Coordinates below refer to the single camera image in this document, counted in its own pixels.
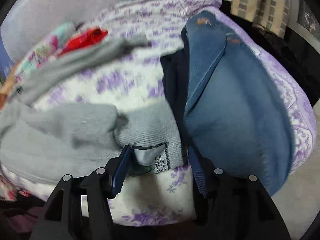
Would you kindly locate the blue denim jeans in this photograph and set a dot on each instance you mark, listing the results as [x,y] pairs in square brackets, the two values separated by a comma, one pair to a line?
[234,113]

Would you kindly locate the teal pink floral blanket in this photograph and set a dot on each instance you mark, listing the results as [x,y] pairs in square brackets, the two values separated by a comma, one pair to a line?
[39,54]

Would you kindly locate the grey padded headboard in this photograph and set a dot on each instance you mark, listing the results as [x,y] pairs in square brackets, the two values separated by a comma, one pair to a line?
[29,20]

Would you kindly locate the beige checked curtain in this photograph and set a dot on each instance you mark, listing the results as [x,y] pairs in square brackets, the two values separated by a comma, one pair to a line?
[270,15]

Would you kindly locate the grey sweatpants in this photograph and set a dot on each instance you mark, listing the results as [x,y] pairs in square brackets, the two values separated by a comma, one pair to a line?
[76,138]

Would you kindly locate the black folded garment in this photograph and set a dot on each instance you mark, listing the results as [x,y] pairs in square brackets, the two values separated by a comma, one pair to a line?
[175,84]

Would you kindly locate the red folded garment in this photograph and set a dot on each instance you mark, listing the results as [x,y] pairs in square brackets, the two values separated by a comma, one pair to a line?
[87,38]

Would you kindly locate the purple floral bed sheet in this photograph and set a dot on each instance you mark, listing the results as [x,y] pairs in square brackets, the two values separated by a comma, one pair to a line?
[135,81]

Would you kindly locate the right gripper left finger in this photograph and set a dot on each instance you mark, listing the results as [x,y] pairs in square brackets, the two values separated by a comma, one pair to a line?
[78,207]

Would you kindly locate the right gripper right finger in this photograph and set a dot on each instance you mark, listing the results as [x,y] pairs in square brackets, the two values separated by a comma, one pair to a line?
[229,207]

